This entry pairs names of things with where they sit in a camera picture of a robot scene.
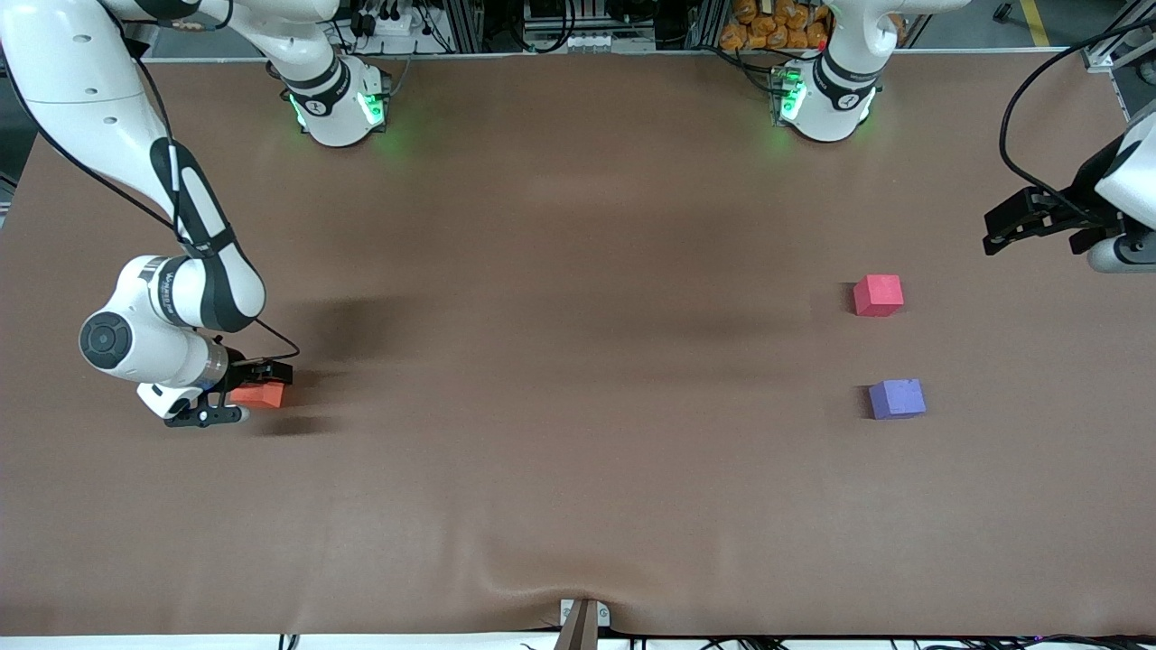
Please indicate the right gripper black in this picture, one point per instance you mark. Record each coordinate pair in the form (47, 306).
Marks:
(238, 371)

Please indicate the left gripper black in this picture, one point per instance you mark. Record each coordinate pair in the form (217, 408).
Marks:
(1084, 204)

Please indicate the orange foam block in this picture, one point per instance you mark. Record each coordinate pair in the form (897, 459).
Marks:
(262, 395)

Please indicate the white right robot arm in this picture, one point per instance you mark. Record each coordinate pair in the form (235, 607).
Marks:
(72, 90)

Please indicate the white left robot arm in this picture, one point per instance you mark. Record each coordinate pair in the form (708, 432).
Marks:
(835, 108)

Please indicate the red foam block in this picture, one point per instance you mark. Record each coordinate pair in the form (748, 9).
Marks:
(878, 295)

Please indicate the blue-purple foam block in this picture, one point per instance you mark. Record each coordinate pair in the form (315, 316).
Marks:
(897, 398)

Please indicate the black caster wheel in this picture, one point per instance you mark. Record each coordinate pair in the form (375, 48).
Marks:
(1002, 13)

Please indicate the pile of orange objects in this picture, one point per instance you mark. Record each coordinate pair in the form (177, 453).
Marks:
(768, 32)

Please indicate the large table cover mat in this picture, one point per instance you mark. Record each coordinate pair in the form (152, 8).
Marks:
(578, 451)

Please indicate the brown support bar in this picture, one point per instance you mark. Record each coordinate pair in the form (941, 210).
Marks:
(578, 632)

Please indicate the white power strip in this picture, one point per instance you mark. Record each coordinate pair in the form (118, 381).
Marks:
(397, 25)
(587, 41)

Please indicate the aluminium frame profile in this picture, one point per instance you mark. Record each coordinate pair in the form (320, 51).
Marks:
(465, 27)
(1115, 41)
(704, 23)

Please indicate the metal table clamp bracket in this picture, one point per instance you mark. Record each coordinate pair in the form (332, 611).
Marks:
(603, 616)

